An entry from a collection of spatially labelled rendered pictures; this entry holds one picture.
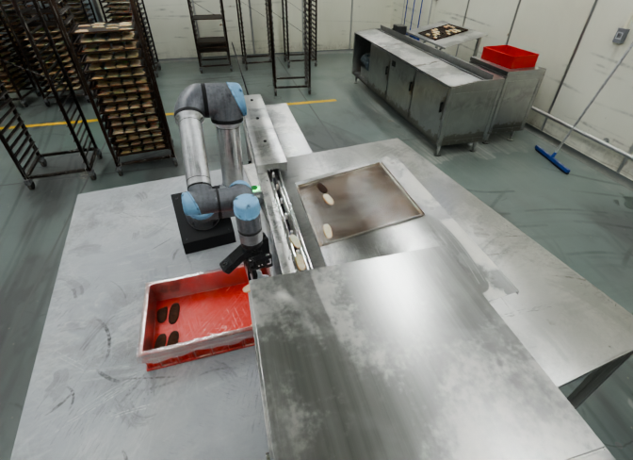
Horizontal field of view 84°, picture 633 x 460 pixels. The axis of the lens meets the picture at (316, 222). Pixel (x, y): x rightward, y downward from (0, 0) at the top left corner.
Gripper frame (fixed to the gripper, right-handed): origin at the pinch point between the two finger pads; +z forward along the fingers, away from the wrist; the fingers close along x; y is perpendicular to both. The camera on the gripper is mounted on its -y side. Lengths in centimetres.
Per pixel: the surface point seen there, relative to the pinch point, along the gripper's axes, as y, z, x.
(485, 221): 124, 17, -4
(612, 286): 251, 99, -43
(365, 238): 55, 7, 6
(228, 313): -9.4, 16.8, 5.5
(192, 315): -21.5, 16.8, 11.4
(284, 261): 20.2, 13.1, 16.6
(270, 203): 33, 13, 60
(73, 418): -62, 17, -8
